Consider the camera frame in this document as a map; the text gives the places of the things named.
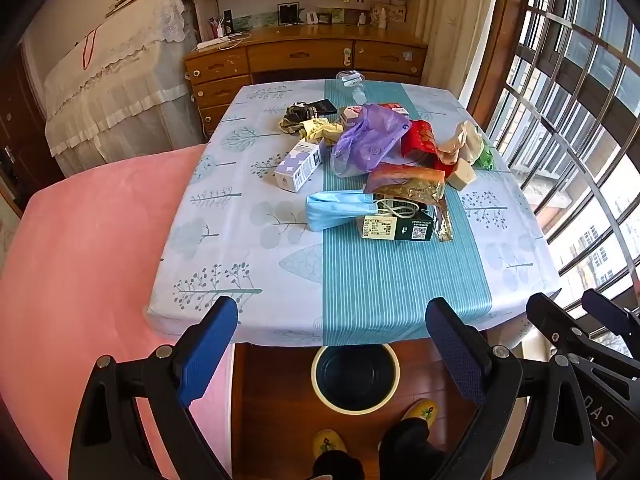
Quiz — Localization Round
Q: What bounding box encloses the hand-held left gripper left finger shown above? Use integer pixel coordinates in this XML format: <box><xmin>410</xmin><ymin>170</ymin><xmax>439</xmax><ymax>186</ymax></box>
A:
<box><xmin>67</xmin><ymin>296</ymin><xmax>239</xmax><ymax>480</ymax></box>

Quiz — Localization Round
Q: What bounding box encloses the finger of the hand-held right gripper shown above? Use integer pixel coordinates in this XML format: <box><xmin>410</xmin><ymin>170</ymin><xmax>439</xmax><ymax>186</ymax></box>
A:
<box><xmin>526</xmin><ymin>292</ymin><xmax>640</xmax><ymax>393</ymax></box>
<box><xmin>581</xmin><ymin>288</ymin><xmax>640</xmax><ymax>356</ymax></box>

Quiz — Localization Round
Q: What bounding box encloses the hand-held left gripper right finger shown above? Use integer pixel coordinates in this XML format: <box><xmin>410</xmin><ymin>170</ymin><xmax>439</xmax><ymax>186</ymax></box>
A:
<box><xmin>425</xmin><ymin>297</ymin><xmax>598</xmax><ymax>480</ymax></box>

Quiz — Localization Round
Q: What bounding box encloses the dark blue trash bin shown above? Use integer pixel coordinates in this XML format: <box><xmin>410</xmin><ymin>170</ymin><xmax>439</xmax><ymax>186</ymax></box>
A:
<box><xmin>311</xmin><ymin>344</ymin><xmax>401</xmax><ymax>413</ymax></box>

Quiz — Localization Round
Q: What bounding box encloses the gold foil wrapper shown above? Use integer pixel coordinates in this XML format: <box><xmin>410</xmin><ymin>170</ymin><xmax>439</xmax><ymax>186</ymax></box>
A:
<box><xmin>431</xmin><ymin>195</ymin><xmax>455</xmax><ymax>242</ymax></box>

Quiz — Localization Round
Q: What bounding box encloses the dark green box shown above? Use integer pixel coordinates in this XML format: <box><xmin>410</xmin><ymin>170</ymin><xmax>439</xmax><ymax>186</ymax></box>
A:
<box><xmin>357</xmin><ymin>202</ymin><xmax>436</xmax><ymax>242</ymax></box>

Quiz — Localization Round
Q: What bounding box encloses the white charger cable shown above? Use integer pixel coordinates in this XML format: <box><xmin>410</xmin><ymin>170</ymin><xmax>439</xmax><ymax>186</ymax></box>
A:
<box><xmin>372</xmin><ymin>197</ymin><xmax>420</xmax><ymax>220</ymax></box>

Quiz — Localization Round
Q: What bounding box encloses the tan soap block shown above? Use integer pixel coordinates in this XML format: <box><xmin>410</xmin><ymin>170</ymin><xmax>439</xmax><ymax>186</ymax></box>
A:
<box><xmin>445</xmin><ymin>159</ymin><xmax>477</xmax><ymax>191</ymax></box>

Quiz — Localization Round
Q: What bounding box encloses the green paper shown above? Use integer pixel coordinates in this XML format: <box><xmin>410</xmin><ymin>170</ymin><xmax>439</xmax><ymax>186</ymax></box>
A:
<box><xmin>474</xmin><ymin>141</ymin><xmax>496</xmax><ymax>170</ymax></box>

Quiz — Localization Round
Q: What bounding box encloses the orange snack packet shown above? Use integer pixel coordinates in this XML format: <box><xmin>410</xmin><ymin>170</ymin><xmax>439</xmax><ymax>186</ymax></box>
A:
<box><xmin>364</xmin><ymin>165</ymin><xmax>447</xmax><ymax>205</ymax></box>

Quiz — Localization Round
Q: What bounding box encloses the blue face mask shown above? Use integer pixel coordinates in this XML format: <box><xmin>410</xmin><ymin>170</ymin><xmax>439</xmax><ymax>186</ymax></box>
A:
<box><xmin>305</xmin><ymin>190</ymin><xmax>381</xmax><ymax>232</ymax></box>

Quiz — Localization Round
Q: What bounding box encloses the beige bag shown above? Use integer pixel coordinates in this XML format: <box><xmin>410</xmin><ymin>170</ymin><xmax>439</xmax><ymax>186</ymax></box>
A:
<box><xmin>437</xmin><ymin>121</ymin><xmax>485</xmax><ymax>166</ymax></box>

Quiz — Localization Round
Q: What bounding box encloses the white purple box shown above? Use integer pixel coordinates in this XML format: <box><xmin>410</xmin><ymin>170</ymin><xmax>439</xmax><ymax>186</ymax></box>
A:
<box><xmin>274</xmin><ymin>139</ymin><xmax>326</xmax><ymax>193</ymax></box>

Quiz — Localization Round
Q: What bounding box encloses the red snack bag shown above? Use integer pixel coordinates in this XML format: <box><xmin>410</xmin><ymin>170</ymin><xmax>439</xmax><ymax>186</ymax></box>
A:
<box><xmin>400</xmin><ymin>120</ymin><xmax>453</xmax><ymax>176</ymax></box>

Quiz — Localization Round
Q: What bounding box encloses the purple plastic bag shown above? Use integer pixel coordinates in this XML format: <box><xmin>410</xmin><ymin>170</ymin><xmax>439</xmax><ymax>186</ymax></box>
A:
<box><xmin>331</xmin><ymin>103</ymin><xmax>412</xmax><ymax>178</ymax></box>

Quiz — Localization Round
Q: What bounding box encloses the pink tissue box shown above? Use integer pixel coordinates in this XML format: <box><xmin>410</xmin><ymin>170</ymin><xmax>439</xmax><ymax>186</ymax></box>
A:
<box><xmin>340</xmin><ymin>103</ymin><xmax>412</xmax><ymax>127</ymax></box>

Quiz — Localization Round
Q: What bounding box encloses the yellow paper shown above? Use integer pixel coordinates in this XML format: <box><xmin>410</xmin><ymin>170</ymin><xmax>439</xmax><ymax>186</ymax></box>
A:
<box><xmin>299</xmin><ymin>119</ymin><xmax>346</xmax><ymax>146</ymax></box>

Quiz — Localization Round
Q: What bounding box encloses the dark patterned wrapper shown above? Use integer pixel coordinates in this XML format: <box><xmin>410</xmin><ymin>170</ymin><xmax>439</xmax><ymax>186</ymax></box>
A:
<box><xmin>280</xmin><ymin>101</ymin><xmax>315</xmax><ymax>136</ymax></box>

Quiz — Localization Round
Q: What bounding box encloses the clear plastic bottle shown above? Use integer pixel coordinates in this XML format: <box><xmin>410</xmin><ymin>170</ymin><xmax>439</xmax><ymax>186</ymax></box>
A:
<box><xmin>336</xmin><ymin>69</ymin><xmax>368</xmax><ymax>103</ymax></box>

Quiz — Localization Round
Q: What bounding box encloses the yellow slipper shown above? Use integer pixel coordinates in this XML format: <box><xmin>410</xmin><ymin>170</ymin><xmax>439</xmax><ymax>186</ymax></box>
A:
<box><xmin>312</xmin><ymin>429</ymin><xmax>347</xmax><ymax>461</ymax></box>
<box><xmin>402</xmin><ymin>399</ymin><xmax>439</xmax><ymax>426</ymax></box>

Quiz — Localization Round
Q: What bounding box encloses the table with patterned tablecloth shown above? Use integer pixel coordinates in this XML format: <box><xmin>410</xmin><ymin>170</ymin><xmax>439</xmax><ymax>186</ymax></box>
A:
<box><xmin>145</xmin><ymin>80</ymin><xmax>563</xmax><ymax>348</ymax></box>

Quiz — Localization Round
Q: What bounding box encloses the person's left leg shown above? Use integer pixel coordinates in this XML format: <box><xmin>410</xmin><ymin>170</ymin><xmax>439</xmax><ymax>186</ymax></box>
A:
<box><xmin>312</xmin><ymin>450</ymin><xmax>366</xmax><ymax>480</ymax></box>

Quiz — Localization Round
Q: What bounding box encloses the beige padded headboard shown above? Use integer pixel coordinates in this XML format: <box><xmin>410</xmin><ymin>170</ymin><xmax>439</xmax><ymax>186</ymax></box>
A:
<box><xmin>0</xmin><ymin>187</ymin><xmax>23</xmax><ymax>273</ymax></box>

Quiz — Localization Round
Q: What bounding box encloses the lace covered furniture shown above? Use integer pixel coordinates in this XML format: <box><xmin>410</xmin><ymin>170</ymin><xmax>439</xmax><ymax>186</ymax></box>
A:
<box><xmin>42</xmin><ymin>0</ymin><xmax>211</xmax><ymax>176</ymax></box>

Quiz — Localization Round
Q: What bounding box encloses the dark wooden door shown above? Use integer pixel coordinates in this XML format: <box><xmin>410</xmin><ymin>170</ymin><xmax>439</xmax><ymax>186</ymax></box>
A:
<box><xmin>0</xmin><ymin>50</ymin><xmax>51</xmax><ymax>221</ymax></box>

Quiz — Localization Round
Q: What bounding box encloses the metal window grille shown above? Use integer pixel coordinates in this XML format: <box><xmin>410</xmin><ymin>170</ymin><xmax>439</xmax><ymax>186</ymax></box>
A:
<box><xmin>482</xmin><ymin>0</ymin><xmax>640</xmax><ymax>361</ymax></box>

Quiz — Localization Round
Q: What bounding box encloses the white power strip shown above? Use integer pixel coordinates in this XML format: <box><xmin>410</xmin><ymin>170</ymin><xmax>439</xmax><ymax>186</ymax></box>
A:
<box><xmin>196</xmin><ymin>35</ymin><xmax>246</xmax><ymax>51</ymax></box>

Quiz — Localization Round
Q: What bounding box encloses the wooden desk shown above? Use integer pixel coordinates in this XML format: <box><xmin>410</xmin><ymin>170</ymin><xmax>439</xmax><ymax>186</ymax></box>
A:
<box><xmin>184</xmin><ymin>25</ymin><xmax>430</xmax><ymax>136</ymax></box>

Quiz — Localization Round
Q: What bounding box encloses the landscape picture card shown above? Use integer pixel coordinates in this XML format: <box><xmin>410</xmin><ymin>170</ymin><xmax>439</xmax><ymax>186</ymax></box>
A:
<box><xmin>234</xmin><ymin>14</ymin><xmax>278</xmax><ymax>31</ymax></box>

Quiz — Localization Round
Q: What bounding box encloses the beige patterned box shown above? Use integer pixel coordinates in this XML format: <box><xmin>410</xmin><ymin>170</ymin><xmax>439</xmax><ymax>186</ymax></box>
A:
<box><xmin>370</xmin><ymin>2</ymin><xmax>408</xmax><ymax>25</ymax></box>

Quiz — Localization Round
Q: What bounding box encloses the wooden window frame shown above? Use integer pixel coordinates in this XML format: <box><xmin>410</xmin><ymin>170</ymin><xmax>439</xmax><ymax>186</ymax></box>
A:
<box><xmin>467</xmin><ymin>0</ymin><xmax>536</xmax><ymax>126</ymax></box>

